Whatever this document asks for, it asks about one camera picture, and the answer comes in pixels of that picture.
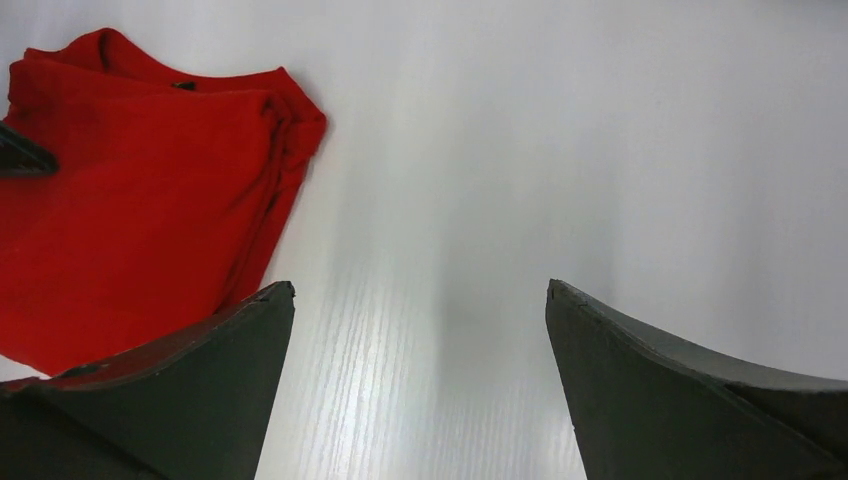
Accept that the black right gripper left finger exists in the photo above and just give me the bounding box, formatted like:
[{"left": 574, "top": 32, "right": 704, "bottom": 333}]
[{"left": 1, "top": 281, "right": 295, "bottom": 479}]

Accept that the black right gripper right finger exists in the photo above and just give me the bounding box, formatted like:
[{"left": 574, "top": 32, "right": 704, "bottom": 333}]
[{"left": 545, "top": 280, "right": 847, "bottom": 479}]

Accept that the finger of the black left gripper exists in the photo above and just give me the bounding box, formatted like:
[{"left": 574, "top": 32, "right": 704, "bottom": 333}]
[{"left": 1, "top": 123, "right": 59, "bottom": 177}]

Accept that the red t shirt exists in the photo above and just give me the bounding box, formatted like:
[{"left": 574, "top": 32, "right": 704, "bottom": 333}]
[{"left": 1, "top": 28, "right": 327, "bottom": 375}]

